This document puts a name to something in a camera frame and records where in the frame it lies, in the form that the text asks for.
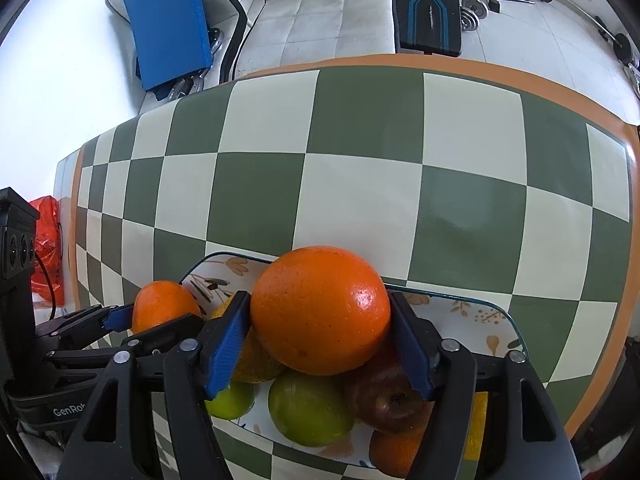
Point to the chrome dumbbells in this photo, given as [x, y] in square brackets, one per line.
[472, 12]

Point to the white floral oval plate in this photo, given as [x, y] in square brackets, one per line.
[465, 320]

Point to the black blue weight bench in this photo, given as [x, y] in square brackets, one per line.
[425, 5]

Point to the white padded chair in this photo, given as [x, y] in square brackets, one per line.
[320, 15]

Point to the orange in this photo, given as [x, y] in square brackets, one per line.
[320, 310]
[160, 305]

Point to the yellow orange citrus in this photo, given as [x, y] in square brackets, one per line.
[255, 367]
[395, 452]

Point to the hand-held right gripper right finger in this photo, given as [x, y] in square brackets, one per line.
[412, 350]

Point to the green white checkered tablecloth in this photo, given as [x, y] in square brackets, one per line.
[350, 160]

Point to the green apple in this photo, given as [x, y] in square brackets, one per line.
[310, 405]
[230, 404]

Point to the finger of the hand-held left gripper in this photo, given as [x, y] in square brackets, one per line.
[119, 317]
[170, 332]

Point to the long barbell with small plates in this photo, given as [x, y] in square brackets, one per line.
[590, 16]

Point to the dark red apple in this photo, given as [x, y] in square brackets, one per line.
[390, 395]

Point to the red plastic bag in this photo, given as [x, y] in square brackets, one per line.
[47, 255]

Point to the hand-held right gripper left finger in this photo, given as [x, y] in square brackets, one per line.
[227, 355]

